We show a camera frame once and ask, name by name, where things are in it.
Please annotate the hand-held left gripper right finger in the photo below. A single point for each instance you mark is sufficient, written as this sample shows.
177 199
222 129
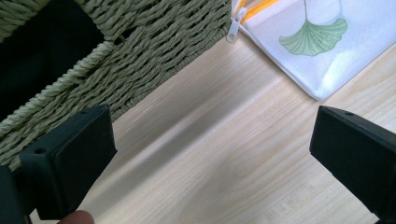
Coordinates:
355 155

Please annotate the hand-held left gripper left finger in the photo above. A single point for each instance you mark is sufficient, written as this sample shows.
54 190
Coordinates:
74 161

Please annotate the white leaf-print mesh laundry bag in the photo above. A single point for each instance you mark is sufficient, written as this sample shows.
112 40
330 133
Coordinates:
361 49

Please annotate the green woven basket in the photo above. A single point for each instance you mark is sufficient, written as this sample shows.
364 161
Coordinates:
149 59

